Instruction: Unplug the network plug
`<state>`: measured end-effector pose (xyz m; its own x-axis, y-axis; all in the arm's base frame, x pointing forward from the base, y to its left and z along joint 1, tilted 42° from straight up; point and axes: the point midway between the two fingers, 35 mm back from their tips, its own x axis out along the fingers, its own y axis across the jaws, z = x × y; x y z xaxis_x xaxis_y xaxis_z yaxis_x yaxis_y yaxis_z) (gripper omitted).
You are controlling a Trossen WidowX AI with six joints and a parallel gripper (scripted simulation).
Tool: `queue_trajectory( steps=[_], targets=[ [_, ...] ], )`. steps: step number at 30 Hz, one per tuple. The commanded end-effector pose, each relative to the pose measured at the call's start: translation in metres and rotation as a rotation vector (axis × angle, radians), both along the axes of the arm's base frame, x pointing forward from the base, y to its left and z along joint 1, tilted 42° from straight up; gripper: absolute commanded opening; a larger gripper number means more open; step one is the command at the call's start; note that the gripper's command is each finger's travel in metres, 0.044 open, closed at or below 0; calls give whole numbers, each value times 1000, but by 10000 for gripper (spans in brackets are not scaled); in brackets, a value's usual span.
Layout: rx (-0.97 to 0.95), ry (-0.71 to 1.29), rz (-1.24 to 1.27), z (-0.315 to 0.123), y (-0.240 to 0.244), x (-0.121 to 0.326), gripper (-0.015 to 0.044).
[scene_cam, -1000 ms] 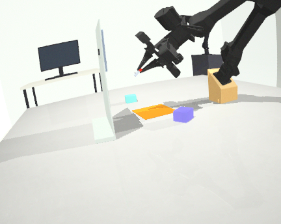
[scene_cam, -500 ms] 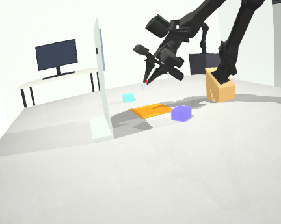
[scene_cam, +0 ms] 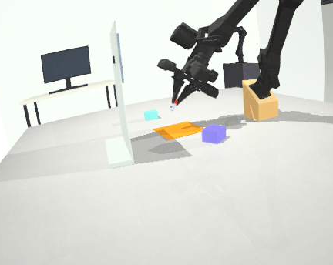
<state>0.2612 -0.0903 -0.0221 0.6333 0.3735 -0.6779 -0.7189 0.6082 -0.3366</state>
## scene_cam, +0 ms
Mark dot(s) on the purple block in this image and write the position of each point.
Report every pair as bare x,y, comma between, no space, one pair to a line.
213,134

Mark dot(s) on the orange flat square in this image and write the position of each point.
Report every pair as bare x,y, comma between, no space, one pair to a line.
178,130

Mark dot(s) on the small light blue block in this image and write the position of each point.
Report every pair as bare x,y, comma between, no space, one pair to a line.
150,115

